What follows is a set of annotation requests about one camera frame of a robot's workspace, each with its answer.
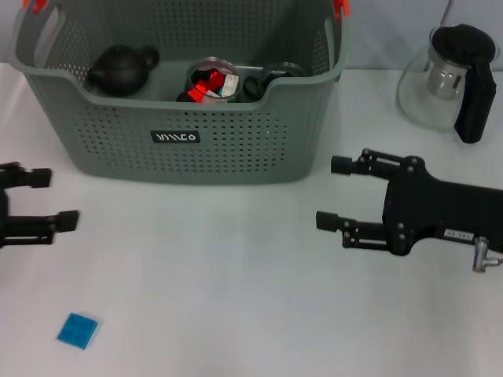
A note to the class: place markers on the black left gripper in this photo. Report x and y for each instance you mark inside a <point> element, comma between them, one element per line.
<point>3,212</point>

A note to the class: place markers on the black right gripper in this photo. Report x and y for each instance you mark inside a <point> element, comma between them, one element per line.
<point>440,208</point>

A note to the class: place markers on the blue square brick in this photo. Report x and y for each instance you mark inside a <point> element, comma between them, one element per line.
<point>77,331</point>

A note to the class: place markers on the white translucent brick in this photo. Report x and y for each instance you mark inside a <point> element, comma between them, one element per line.
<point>230,84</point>

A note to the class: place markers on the dark red curved brick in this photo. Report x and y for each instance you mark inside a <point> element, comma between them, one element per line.
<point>215,76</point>

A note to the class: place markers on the large red slope brick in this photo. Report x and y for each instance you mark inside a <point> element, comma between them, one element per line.
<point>198,91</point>

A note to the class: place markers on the grey perforated storage bin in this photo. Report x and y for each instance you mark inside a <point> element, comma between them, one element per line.
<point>157,157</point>

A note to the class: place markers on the black clay teapot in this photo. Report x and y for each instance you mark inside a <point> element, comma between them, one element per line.
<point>118,70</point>

